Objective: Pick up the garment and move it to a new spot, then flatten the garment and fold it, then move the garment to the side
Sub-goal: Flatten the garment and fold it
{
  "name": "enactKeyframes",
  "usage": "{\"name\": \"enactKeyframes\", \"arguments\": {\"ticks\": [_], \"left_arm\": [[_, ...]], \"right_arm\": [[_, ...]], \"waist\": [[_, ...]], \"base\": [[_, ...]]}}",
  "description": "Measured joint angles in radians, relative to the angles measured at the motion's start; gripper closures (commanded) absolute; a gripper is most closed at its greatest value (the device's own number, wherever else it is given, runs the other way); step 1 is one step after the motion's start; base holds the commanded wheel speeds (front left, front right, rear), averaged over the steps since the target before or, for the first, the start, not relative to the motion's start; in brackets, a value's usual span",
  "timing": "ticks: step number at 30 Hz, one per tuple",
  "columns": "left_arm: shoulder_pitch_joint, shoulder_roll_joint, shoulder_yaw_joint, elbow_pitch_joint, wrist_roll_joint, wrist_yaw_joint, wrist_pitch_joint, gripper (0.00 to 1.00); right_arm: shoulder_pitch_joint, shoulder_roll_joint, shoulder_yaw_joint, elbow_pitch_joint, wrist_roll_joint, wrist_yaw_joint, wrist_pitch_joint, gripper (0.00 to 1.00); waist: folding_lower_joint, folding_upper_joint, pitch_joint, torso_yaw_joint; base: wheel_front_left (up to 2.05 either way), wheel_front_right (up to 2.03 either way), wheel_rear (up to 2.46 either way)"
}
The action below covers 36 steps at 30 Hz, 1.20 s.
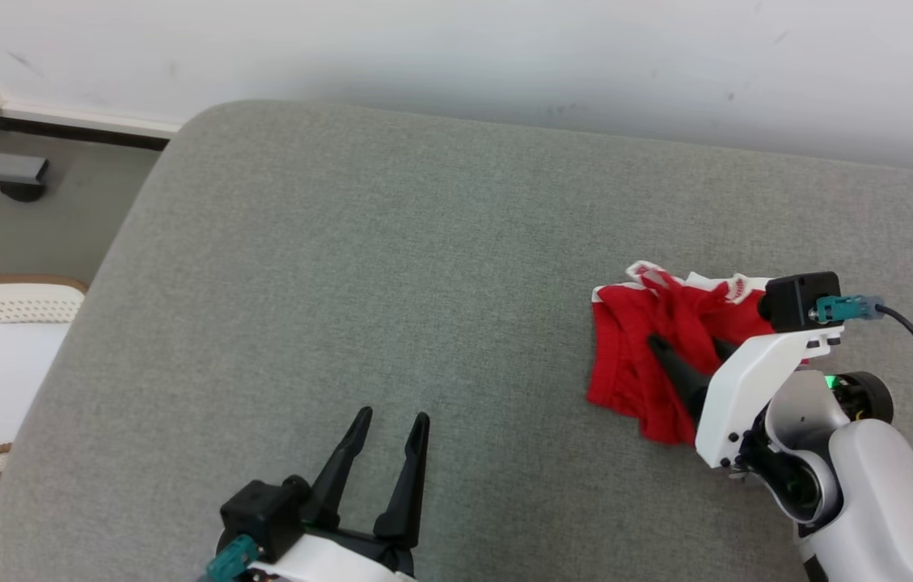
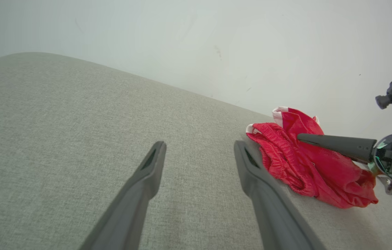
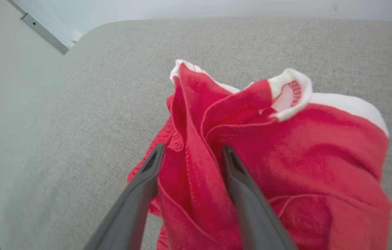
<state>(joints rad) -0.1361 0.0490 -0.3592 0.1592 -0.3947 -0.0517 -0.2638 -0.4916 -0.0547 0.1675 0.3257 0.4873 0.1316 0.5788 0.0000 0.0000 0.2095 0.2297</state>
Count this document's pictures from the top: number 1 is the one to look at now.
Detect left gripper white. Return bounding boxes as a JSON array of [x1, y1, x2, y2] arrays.
[[249, 406, 432, 582]]

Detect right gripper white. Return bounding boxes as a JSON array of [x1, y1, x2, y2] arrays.
[[648, 323, 846, 471]]

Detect red shorts white stripe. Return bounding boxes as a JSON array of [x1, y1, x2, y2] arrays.
[[585, 260, 809, 447]]

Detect white perforated laundry basket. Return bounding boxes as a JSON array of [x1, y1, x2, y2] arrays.
[[0, 274, 90, 473]]

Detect black caster foot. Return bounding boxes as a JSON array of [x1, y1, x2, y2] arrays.
[[0, 181, 47, 204]]

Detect teal right camera connector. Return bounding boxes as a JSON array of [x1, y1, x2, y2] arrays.
[[809, 294, 885, 325]]

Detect teal camera connector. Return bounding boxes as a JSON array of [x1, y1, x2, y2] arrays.
[[809, 294, 885, 325], [205, 534, 261, 582]]

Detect teal left camera connector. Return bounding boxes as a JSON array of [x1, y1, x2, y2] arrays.
[[205, 534, 261, 582]]

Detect white wall cable trunking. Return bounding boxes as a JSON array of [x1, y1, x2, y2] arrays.
[[2, 100, 184, 137]]

